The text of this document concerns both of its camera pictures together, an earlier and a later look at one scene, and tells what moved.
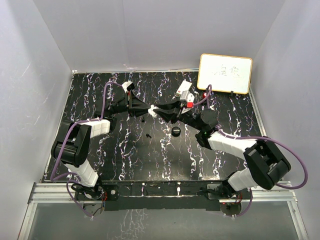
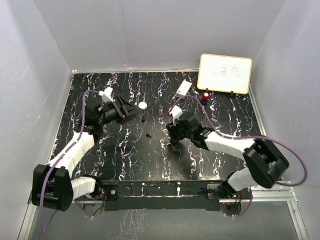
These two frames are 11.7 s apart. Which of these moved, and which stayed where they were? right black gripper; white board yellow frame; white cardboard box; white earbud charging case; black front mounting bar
Moved: right black gripper; white earbud charging case
Stayed: white board yellow frame; white cardboard box; black front mounting bar
